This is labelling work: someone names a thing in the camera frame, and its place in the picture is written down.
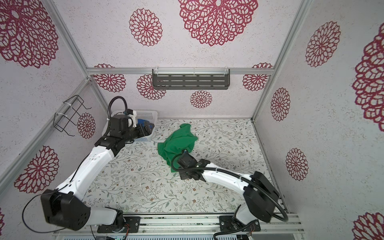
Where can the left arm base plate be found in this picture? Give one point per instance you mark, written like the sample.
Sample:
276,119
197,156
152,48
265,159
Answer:
127,225

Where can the black wire wall rack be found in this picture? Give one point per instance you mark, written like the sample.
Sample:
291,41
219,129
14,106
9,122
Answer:
62,120

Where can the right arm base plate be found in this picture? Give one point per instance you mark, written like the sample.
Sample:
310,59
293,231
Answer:
229,223

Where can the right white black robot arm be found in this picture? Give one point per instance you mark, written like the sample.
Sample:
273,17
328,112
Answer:
260,196

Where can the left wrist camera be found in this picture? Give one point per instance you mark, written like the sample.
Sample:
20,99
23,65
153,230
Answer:
120,124

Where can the blue tank top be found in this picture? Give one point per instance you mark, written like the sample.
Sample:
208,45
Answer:
144,123

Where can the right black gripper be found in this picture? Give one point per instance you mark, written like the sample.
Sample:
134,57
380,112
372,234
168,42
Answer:
181,176

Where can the green tank top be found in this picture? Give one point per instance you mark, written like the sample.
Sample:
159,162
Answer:
181,139

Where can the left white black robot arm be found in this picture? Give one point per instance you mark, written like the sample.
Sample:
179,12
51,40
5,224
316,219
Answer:
64,206

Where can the grey metal wall shelf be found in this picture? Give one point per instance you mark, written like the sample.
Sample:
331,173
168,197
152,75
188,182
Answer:
191,80

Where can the white plastic basket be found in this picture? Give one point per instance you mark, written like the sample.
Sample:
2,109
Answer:
151,116

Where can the aluminium front rail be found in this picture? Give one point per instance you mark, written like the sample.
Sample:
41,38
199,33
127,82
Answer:
192,224

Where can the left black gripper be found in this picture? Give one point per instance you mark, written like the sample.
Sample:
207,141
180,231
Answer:
139,130

